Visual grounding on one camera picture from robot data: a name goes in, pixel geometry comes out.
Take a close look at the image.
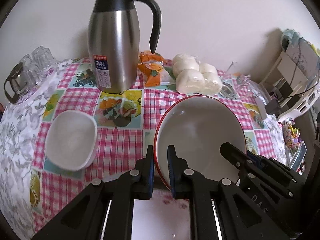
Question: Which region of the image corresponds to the pink floral round plate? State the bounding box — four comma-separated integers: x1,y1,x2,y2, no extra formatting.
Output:
131,189,190,239

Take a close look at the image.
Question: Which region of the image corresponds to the white square bowl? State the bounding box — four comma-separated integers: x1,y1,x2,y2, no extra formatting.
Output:
44,110,98,171

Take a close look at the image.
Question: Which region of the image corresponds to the strawberry pattern bowl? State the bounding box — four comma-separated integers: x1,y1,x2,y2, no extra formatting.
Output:
153,95,247,187

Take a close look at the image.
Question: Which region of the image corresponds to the smartphone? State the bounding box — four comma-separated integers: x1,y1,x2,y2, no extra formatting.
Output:
290,141,307,171

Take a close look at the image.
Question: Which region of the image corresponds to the colourful candy packet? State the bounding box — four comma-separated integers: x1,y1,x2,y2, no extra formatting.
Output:
282,119,300,153

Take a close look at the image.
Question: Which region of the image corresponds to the pink checkered tablecloth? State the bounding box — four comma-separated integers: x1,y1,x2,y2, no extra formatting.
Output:
27,57,288,233

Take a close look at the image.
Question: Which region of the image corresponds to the black power adapter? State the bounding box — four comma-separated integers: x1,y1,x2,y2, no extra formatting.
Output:
265,99,281,116

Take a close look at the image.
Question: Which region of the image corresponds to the white power strip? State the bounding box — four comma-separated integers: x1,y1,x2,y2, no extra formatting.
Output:
254,96,267,120

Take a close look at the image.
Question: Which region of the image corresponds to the white wooden chair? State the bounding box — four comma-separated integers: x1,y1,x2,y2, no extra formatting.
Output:
258,28,320,122

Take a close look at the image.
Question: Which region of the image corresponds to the grey floral lace tablecloth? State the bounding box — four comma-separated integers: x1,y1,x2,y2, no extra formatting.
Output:
1,60,73,239

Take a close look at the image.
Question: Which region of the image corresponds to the clear glass mug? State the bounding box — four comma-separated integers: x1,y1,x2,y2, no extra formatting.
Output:
219,61,252,100

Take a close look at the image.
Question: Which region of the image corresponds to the bag of white steamed buns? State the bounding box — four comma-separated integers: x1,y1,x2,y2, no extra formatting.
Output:
172,54,223,96

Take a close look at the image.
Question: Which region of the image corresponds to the orange snack packet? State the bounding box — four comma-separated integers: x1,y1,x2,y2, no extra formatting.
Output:
137,50,175,87

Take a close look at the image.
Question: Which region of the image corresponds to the clear drinking glass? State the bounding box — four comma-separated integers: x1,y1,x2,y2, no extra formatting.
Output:
20,54,33,67
31,46,57,76
23,62,46,87

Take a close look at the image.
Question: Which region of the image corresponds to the stainless steel thermos jug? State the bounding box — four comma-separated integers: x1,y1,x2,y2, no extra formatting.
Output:
88,0,162,94

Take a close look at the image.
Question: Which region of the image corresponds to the black cable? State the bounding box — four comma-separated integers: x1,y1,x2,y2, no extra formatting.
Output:
280,36,320,103

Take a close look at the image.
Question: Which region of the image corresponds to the glass coffee pot black handle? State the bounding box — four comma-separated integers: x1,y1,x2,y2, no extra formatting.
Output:
3,62,30,104

